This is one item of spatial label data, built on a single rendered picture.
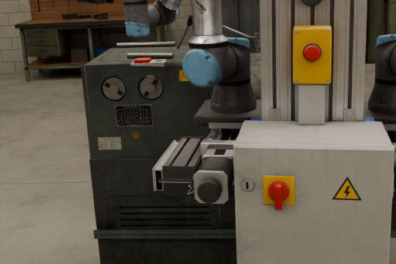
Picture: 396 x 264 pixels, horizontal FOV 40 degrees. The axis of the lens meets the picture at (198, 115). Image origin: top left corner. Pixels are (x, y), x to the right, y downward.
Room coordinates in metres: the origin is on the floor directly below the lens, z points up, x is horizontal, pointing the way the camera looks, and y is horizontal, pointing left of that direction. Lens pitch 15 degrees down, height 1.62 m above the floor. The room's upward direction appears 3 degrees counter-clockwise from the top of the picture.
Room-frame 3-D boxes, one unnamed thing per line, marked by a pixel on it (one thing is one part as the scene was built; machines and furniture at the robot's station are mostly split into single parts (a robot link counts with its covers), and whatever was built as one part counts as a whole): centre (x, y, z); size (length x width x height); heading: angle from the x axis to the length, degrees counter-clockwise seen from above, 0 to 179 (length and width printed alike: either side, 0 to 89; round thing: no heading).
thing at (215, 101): (1.73, -0.12, 1.21); 0.15 x 0.15 x 0.10
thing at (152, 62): (2.16, 0.18, 1.23); 0.13 x 0.08 x 0.06; 84
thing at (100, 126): (2.36, 0.14, 1.06); 0.59 x 0.48 x 0.39; 84
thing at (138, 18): (1.78, 0.17, 1.46); 0.11 x 0.08 x 0.11; 147
